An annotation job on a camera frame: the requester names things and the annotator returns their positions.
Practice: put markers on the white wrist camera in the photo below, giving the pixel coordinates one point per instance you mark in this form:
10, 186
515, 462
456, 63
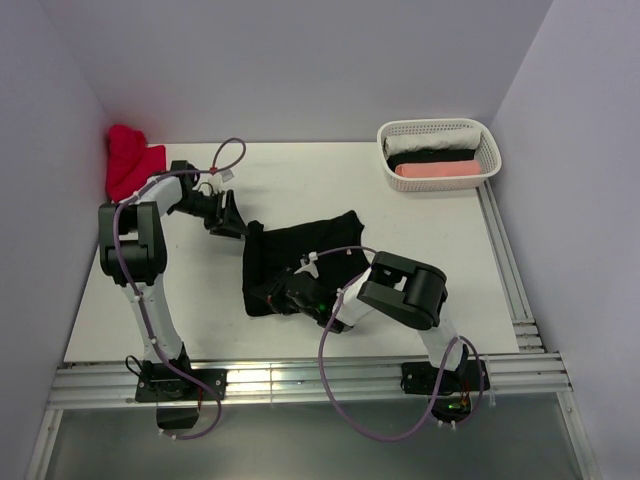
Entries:
216, 181
308, 265

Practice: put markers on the rolled white t-shirt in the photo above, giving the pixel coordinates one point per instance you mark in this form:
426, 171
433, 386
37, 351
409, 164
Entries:
459, 139

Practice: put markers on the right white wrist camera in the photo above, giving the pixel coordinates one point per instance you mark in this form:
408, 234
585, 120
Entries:
308, 265

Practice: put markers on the white plastic basket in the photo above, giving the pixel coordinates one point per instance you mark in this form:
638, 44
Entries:
487, 153

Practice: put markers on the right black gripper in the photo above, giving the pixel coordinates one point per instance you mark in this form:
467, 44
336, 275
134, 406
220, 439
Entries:
274, 296

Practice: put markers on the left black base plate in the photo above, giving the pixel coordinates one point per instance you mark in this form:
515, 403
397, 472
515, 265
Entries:
178, 401

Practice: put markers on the red t-shirt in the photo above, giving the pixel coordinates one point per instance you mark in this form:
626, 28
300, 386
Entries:
131, 161

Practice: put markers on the aluminium mounting rail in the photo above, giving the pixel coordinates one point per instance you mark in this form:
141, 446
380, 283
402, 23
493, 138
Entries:
111, 385

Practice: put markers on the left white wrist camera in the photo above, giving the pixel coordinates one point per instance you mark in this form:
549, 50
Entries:
216, 181

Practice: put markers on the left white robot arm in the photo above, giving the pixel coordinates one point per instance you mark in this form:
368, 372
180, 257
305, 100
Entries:
134, 254

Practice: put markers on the black t-shirt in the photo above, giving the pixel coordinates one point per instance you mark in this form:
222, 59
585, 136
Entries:
269, 254
426, 156

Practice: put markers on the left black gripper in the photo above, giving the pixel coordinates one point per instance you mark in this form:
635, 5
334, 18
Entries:
226, 221

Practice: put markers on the rolled black t-shirt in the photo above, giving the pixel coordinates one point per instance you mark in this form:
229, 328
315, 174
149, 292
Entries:
426, 156

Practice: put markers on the rolled pink t-shirt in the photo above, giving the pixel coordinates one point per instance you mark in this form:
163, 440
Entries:
439, 169

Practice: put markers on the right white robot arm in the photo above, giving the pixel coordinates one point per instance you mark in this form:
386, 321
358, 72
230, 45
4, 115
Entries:
409, 292

